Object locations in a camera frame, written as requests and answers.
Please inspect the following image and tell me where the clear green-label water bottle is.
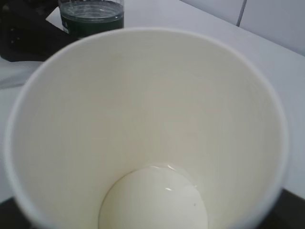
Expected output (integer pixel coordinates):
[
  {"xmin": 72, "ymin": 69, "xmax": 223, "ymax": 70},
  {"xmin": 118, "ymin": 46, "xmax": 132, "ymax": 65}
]
[{"xmin": 58, "ymin": 0, "xmax": 124, "ymax": 38}]

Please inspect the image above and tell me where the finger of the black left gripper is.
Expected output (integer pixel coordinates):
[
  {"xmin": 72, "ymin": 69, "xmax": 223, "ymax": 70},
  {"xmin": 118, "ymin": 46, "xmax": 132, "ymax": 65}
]
[{"xmin": 0, "ymin": 0, "xmax": 71, "ymax": 62}]

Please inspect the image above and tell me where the white paper cup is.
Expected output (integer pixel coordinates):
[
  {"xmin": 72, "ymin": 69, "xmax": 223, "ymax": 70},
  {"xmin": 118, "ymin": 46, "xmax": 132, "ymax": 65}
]
[{"xmin": 3, "ymin": 28, "xmax": 289, "ymax": 229}]

